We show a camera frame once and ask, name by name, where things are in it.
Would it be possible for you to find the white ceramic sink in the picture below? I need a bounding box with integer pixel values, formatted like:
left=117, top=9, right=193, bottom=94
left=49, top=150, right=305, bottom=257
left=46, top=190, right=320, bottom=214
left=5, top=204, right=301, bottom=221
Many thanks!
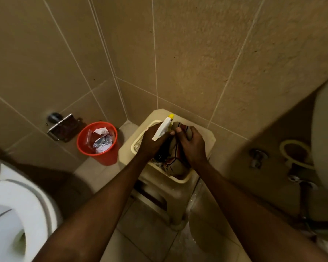
left=311, top=74, right=328, bottom=201

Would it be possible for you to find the person's left hand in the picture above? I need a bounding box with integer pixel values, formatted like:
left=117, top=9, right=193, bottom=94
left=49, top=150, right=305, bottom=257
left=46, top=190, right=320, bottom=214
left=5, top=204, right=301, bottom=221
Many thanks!
left=139, top=122, right=175, bottom=162

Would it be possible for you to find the red plastic waste bin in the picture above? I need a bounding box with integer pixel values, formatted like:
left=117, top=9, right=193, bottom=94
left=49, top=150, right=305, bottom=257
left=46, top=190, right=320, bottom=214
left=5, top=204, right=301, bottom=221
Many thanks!
left=77, top=122, right=119, bottom=166

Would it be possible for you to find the metal sink drain pipe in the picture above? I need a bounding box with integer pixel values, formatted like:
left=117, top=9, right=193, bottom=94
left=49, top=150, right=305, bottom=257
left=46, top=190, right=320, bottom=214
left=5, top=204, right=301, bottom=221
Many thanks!
left=288, top=174, right=328, bottom=238

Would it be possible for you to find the beige plastic basket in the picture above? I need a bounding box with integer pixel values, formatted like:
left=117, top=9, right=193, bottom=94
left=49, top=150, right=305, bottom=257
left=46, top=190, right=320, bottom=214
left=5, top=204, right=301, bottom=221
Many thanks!
left=131, top=120, right=200, bottom=184

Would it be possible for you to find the white toilet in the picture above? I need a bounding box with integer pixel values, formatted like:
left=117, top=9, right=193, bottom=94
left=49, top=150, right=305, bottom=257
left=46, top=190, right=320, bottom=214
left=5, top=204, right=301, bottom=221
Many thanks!
left=0, top=158, right=63, bottom=262

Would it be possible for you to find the white spray bottle yellow nozzle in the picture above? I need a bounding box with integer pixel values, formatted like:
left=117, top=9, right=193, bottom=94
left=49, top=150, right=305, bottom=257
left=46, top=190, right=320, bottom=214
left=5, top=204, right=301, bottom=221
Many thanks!
left=152, top=114, right=175, bottom=141

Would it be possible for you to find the beige plastic stool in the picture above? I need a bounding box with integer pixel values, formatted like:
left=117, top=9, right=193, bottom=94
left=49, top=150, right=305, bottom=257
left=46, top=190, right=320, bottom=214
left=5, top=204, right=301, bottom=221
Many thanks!
left=118, top=108, right=216, bottom=231

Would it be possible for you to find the cream coiled hose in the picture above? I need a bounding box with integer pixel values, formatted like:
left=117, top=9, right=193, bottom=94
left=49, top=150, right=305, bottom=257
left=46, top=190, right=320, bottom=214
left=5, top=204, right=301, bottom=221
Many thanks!
left=279, top=139, right=315, bottom=170

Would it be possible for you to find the silver foil wrapper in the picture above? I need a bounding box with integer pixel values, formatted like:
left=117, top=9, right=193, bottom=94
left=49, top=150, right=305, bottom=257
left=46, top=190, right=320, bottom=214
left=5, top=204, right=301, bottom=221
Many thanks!
left=92, top=135, right=114, bottom=154

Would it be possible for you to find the striped beige cloth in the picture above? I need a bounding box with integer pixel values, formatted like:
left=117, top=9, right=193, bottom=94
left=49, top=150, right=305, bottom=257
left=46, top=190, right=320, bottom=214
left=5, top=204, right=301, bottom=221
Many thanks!
left=156, top=122, right=194, bottom=178

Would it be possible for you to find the metal toilet paper holder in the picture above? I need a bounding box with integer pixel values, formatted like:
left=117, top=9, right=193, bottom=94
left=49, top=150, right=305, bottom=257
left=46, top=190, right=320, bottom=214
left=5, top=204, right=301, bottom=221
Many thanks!
left=46, top=113, right=84, bottom=143

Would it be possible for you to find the person's right hand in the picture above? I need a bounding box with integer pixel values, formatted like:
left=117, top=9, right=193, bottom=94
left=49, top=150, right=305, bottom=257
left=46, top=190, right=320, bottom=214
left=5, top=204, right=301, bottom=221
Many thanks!
left=175, top=125, right=209, bottom=170

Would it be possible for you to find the round dark wall knob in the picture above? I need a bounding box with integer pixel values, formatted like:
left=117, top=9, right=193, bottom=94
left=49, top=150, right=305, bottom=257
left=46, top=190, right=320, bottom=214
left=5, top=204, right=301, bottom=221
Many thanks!
left=47, top=112, right=64, bottom=124

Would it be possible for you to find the person's right forearm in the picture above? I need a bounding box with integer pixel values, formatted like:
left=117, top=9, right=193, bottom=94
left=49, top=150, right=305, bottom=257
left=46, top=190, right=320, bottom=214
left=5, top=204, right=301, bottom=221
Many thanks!
left=191, top=161, right=328, bottom=262

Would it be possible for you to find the metal wall valve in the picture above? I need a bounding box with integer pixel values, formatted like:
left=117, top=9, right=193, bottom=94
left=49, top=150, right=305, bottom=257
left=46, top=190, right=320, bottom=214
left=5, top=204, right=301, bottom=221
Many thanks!
left=248, top=148, right=269, bottom=170

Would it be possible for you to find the person's left forearm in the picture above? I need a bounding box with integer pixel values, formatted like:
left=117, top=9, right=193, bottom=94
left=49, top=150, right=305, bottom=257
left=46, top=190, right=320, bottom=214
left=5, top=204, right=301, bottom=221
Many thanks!
left=32, top=157, right=151, bottom=262

